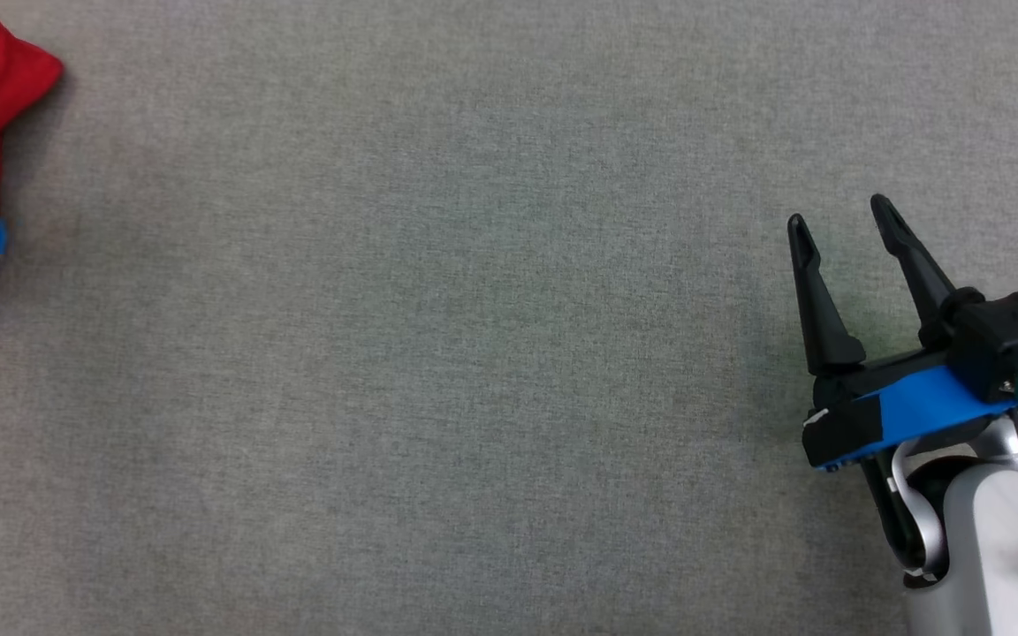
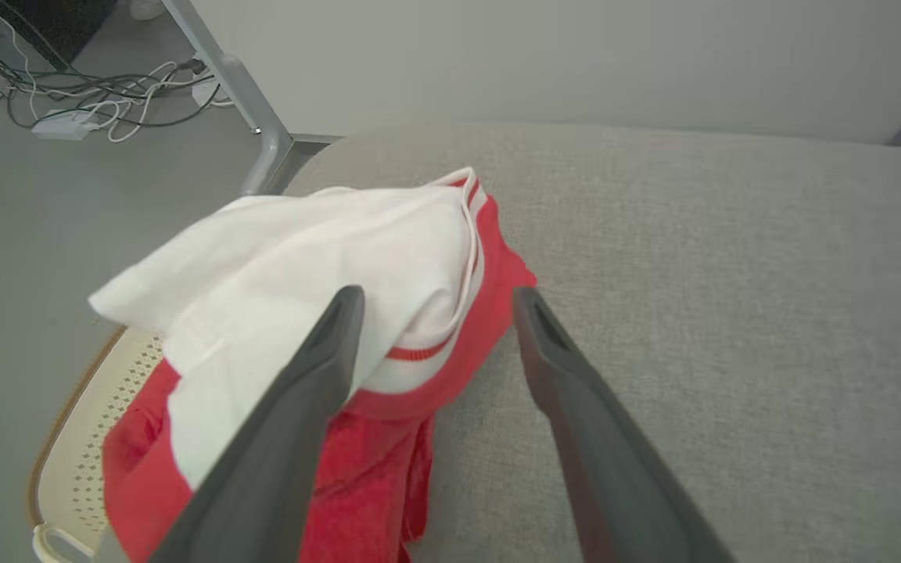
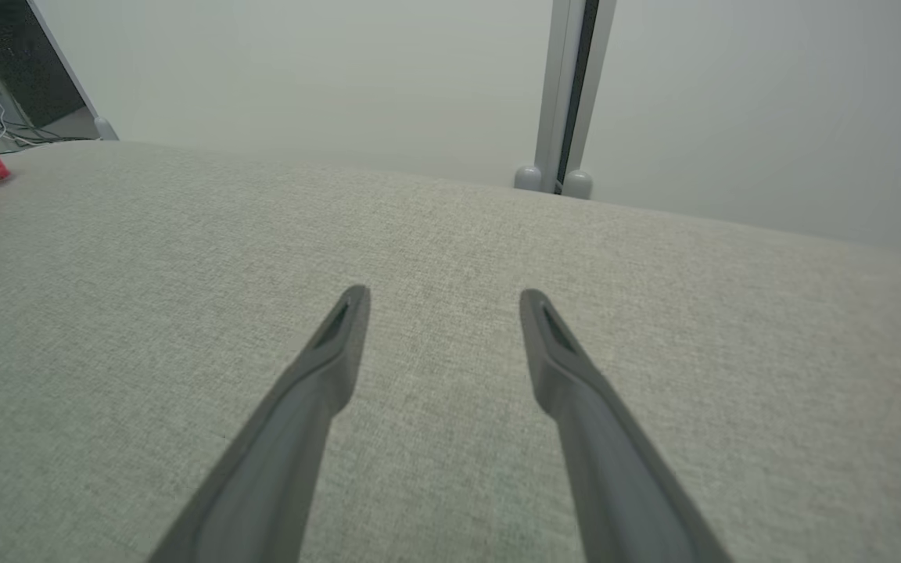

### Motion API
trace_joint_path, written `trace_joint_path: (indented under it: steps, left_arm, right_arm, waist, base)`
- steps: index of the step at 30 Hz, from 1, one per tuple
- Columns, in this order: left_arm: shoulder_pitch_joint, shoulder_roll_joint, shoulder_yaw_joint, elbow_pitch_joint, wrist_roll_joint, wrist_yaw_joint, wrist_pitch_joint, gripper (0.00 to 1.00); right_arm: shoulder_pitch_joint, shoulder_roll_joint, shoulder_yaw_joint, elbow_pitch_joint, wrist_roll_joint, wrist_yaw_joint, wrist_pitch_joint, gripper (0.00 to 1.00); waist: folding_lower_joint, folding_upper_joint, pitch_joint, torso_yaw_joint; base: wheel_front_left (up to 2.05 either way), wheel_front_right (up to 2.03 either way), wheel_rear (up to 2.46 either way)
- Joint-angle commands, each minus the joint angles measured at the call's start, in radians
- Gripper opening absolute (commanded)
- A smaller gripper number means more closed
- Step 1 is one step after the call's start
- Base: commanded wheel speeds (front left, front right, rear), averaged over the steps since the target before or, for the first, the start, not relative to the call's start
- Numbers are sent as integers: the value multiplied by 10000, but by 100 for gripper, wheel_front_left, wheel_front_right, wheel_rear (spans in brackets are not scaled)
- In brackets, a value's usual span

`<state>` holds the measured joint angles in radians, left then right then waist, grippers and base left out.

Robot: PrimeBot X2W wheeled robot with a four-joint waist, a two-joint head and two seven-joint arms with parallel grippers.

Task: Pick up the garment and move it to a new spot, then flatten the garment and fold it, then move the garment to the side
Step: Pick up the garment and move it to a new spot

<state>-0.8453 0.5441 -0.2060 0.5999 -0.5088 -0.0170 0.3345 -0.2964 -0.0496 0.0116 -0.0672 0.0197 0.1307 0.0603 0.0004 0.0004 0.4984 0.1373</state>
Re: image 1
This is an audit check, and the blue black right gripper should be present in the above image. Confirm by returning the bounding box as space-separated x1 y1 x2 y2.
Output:
787 194 1018 566

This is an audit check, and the red shirt with white sleeves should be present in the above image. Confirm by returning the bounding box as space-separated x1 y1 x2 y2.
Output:
0 0 65 376

